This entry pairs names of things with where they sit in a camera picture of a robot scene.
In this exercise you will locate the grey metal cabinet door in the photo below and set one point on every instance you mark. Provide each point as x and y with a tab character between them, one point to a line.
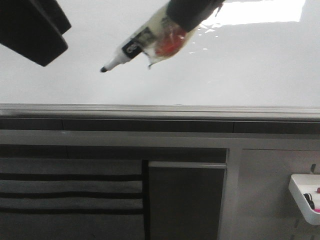
185	199

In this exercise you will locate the grey slatted panel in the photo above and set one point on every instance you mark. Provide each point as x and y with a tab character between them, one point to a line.
69	199

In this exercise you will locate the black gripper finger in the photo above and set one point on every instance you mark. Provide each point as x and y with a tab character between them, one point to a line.
188	14
34	29

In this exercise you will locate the white plastic marker tray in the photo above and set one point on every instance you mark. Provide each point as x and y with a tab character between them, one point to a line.
299	185

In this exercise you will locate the black marker in tray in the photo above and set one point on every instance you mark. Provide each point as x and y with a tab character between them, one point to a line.
309	198

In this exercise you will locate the pink marker in tray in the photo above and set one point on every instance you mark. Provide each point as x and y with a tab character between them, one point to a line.
316	200

